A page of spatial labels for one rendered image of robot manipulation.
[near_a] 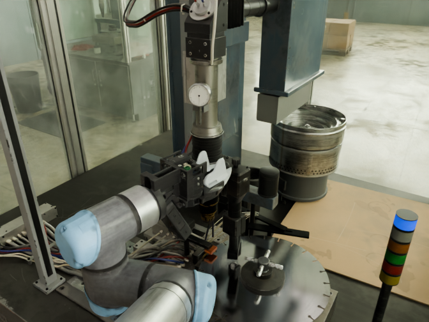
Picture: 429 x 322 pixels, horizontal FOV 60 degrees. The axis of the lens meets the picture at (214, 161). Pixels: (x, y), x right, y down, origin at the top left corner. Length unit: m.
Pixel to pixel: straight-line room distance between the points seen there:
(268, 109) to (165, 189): 0.56
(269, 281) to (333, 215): 0.70
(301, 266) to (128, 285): 0.54
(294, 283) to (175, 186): 0.45
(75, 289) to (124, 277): 0.68
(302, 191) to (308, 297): 0.73
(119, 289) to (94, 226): 0.12
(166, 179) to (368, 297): 0.84
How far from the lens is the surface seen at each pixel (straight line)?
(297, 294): 0.97
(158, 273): 0.62
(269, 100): 1.12
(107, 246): 0.59
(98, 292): 0.65
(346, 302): 1.27
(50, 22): 1.78
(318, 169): 1.54
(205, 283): 0.60
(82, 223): 0.58
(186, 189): 0.66
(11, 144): 1.08
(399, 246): 0.96
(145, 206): 0.61
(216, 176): 0.73
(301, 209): 1.61
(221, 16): 0.79
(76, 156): 1.94
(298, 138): 1.48
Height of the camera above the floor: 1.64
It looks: 27 degrees down
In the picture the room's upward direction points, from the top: straight up
